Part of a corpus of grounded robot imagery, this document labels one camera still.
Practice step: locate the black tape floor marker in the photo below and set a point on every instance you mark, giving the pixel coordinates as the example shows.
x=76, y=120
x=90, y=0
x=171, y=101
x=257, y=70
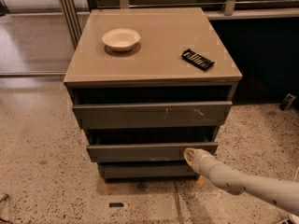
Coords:
x=116, y=205

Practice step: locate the metal shelf frame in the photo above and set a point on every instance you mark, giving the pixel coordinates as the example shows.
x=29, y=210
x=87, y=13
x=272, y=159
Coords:
x=187, y=0

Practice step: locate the grey drawer cabinet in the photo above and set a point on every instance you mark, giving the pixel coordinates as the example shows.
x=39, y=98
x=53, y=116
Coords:
x=151, y=72

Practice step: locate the grey drawer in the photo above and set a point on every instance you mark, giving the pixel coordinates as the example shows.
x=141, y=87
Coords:
x=146, y=152
x=152, y=115
x=145, y=170

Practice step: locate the grey top drawer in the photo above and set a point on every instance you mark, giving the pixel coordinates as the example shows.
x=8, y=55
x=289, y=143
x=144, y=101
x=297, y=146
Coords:
x=152, y=115

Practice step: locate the black snack bar package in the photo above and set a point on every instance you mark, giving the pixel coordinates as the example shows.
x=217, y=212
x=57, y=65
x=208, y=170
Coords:
x=196, y=60

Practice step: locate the white ceramic bowl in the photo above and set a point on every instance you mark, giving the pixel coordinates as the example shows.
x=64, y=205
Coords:
x=121, y=39

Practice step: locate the grey bottom drawer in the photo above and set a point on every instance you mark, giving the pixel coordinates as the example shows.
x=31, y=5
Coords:
x=145, y=170

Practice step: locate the small grey floor bracket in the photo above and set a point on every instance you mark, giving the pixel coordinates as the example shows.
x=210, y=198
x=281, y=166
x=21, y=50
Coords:
x=287, y=102

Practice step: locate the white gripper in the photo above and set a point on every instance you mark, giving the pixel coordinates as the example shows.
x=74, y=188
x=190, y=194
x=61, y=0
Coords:
x=200, y=161

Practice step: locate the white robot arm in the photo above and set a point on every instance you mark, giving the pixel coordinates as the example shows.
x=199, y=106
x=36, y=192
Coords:
x=283, y=194

